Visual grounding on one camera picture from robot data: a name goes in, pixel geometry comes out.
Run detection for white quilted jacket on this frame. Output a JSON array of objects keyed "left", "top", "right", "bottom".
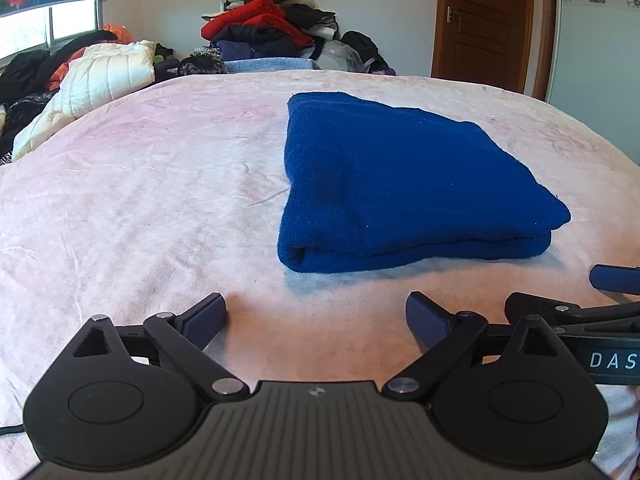
[{"left": 11, "top": 40, "right": 157, "bottom": 162}]

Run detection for light blue towel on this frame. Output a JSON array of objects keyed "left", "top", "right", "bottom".
[{"left": 222, "top": 56, "right": 321, "bottom": 75}]

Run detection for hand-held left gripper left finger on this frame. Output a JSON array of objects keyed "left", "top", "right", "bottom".
[{"left": 72, "top": 292, "right": 251, "bottom": 403}]

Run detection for blue knit sweater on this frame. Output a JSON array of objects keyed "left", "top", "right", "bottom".
[{"left": 277, "top": 91, "right": 572, "bottom": 275}]

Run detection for brown wooden door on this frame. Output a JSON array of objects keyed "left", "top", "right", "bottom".
[{"left": 431, "top": 0, "right": 557, "bottom": 101}]

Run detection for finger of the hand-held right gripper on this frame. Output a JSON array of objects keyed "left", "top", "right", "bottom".
[
  {"left": 504, "top": 292, "right": 640, "bottom": 333},
  {"left": 590, "top": 264, "right": 640, "bottom": 295}
]

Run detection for dark patterned garment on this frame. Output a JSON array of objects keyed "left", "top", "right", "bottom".
[{"left": 0, "top": 92, "right": 56, "bottom": 161}]

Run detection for window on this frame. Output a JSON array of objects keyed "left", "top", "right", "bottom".
[{"left": 0, "top": 0, "right": 103, "bottom": 61}]

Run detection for black clothes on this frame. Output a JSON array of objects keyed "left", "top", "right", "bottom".
[{"left": 0, "top": 30, "right": 118, "bottom": 98}]

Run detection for pile of clothes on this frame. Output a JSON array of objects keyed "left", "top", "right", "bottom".
[{"left": 177, "top": 0, "right": 396, "bottom": 78}]

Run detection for pink bed sheet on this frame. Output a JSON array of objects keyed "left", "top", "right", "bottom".
[{"left": 0, "top": 69, "right": 640, "bottom": 480}]

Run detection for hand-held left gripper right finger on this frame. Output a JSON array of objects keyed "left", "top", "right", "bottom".
[{"left": 385, "top": 291, "right": 583, "bottom": 403}]

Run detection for orange garment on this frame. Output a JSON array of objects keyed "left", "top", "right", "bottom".
[{"left": 47, "top": 22, "right": 133, "bottom": 91}]

